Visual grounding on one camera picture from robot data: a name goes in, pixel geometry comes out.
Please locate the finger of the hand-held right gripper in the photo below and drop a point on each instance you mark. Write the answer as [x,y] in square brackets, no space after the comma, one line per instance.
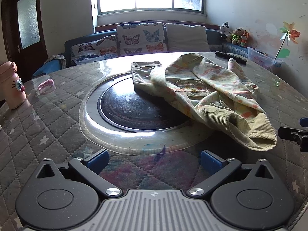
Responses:
[304,121]
[294,136]

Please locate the colourful paper pinwheel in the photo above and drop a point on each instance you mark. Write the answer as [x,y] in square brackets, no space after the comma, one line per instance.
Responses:
[290,35]

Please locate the orange plush fox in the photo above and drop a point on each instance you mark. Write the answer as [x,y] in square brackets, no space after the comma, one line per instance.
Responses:
[244,39]

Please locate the plain white cushion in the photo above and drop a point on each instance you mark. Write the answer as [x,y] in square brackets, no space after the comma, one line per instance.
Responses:
[187,37]

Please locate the long black remote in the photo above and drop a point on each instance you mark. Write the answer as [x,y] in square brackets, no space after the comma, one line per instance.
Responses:
[231,56]

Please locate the blue sofa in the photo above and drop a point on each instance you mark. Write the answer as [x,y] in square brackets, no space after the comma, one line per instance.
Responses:
[211,37]

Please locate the pink cartoon-face bottle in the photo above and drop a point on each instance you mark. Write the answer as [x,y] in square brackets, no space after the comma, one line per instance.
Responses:
[12,86]

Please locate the brown plush bear green vest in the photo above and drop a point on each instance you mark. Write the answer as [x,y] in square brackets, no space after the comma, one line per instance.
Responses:
[237,36]

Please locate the grey folded blanket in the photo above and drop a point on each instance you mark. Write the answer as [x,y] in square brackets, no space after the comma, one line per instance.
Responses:
[57,61]

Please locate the black and white plush cow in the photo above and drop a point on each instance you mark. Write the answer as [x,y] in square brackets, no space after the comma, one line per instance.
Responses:
[225,30]

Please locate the round black cooktop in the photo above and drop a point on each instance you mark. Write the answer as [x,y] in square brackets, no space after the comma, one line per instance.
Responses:
[144,110]

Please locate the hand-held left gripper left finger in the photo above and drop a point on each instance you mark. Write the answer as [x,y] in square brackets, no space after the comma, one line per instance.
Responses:
[98,161]

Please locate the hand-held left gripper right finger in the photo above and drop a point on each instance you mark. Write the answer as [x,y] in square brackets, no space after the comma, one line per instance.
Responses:
[211,161]

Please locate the small pink toy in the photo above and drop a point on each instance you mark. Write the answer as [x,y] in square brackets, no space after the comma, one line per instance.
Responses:
[46,84]

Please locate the dark wooden glass-panel door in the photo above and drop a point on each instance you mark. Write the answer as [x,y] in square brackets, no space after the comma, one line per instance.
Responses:
[21,28]

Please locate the flat butterfly print cushion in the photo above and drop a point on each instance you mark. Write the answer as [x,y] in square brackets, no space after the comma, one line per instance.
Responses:
[93,49]

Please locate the large butterfly print cushion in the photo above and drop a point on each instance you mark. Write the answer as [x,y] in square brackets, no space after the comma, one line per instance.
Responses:
[139,38]

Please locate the clear plastic storage box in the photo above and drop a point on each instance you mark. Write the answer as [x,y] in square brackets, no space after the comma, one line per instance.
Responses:
[262,58]

